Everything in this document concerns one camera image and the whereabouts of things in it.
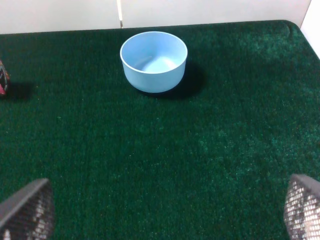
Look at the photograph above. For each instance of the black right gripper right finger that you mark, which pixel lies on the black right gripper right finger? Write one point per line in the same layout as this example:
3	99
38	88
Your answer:
302	208

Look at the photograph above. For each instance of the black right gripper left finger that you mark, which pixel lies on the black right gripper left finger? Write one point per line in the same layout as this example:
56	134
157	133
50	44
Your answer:
29	214

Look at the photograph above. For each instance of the light blue bowl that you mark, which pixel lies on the light blue bowl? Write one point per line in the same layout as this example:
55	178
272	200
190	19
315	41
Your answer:
154	61

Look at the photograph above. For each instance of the green felt table cloth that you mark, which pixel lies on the green felt table cloth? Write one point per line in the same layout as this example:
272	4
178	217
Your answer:
209	160

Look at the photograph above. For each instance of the black gum box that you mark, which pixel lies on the black gum box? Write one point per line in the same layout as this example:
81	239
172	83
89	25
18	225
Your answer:
4	80

